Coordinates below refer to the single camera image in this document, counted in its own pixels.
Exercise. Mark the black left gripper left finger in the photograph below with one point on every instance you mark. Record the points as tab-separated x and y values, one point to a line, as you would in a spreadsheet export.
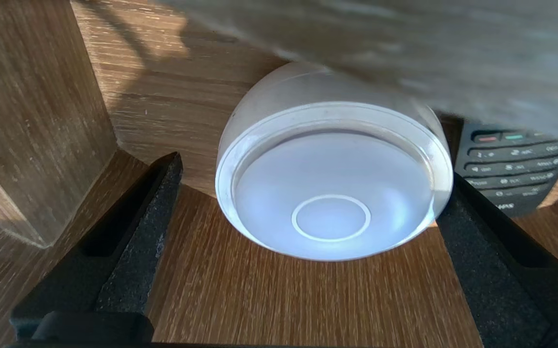
129	261

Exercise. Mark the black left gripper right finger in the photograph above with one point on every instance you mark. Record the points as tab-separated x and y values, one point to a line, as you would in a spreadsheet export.
501	280

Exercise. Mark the black TV remote control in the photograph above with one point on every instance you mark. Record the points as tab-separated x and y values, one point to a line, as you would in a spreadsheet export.
511	169

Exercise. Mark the white round smart speaker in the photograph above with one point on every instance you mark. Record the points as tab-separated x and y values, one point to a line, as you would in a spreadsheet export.
332	193

